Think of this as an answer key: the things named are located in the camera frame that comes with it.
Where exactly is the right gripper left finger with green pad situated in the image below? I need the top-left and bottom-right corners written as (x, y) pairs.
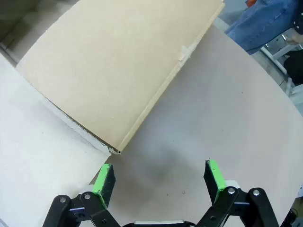
top-left (44, 163), bottom-right (121, 227)

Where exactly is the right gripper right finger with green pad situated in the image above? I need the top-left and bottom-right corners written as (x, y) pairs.
top-left (195, 159), bottom-right (280, 227)

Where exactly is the brown cardboard shipping box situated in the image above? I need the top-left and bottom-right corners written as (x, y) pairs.
top-left (0, 0), bottom-right (225, 156)

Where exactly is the person's left forearm, navy sleeve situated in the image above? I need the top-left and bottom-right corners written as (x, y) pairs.
top-left (292, 0), bottom-right (303, 34)

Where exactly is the person's left hand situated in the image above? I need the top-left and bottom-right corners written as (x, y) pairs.
top-left (286, 30), bottom-right (303, 46)

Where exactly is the clear packing tape strip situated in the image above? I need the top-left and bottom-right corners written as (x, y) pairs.
top-left (180, 44), bottom-right (197, 62)

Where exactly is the white table with tape roll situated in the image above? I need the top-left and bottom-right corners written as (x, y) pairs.
top-left (259, 33), bottom-right (303, 96)

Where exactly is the person in navy shirt, jeans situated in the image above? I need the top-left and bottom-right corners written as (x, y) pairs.
top-left (224, 0), bottom-right (300, 55)

